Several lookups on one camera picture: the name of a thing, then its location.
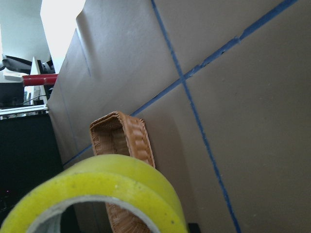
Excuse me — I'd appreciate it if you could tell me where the yellow tape roll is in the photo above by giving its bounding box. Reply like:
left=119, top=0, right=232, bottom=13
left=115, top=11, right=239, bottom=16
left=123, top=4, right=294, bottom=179
left=0, top=154, right=188, bottom=233

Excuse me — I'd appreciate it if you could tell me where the brown wicker basket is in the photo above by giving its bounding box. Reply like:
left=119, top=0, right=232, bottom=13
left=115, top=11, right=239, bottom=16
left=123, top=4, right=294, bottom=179
left=89, top=111, right=156, bottom=233

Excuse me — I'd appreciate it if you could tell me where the red cylinder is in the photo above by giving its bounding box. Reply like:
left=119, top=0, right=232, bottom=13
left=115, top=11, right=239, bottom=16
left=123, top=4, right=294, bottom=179
left=22, top=74, right=58, bottom=86

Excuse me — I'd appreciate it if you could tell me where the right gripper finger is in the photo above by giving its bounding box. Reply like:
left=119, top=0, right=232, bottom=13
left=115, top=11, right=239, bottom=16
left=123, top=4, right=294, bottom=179
left=188, top=223, right=201, bottom=233

